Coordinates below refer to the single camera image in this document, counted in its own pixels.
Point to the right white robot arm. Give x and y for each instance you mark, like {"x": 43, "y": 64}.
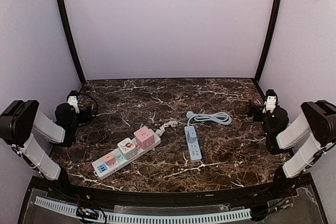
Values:
{"x": 315, "y": 126}

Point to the white cube socket adapter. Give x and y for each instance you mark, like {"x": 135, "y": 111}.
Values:
{"x": 127, "y": 148}

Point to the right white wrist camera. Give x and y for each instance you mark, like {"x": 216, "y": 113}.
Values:
{"x": 271, "y": 101}

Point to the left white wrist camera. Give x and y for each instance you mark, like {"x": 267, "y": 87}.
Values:
{"x": 72, "y": 100}

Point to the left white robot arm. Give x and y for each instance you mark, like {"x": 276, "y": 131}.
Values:
{"x": 21, "y": 121}

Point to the black front table rail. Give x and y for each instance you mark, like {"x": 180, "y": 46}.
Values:
{"x": 253, "y": 197}

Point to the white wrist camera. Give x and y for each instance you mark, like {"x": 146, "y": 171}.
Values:
{"x": 271, "y": 101}
{"x": 72, "y": 100}

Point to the black frame post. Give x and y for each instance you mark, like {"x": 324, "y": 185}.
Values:
{"x": 70, "y": 40}
{"x": 268, "y": 40}

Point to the small blue charger plug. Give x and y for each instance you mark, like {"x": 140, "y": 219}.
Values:
{"x": 191, "y": 135}

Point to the light blue power strip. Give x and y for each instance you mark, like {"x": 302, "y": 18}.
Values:
{"x": 194, "y": 151}

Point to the small pink charger plug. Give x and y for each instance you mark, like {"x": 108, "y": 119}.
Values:
{"x": 109, "y": 159}

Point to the white slotted cable duct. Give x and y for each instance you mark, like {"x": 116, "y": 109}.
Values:
{"x": 97, "y": 216}

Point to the pink cube socket adapter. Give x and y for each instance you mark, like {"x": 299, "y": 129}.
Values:
{"x": 144, "y": 137}

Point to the right black frame post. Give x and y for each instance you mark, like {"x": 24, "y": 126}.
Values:
{"x": 268, "y": 40}

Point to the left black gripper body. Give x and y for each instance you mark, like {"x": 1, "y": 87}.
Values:
{"x": 85, "y": 112}

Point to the white multicolour power strip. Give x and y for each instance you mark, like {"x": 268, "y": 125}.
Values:
{"x": 102, "y": 171}

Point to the left black frame post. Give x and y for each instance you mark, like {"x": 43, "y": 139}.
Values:
{"x": 70, "y": 40}

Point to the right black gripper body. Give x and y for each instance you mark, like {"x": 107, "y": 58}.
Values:
{"x": 255, "y": 108}

